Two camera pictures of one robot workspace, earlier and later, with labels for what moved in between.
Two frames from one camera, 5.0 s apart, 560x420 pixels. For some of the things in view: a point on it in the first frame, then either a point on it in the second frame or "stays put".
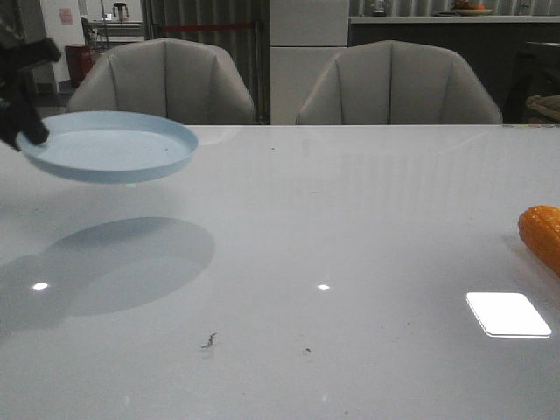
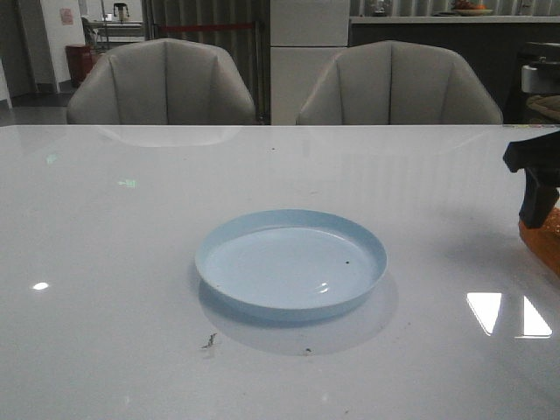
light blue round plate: (111, 147) → (290, 264)
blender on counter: (378, 8) stays put
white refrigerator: (304, 37) stays put
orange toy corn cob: (539, 227) stays put
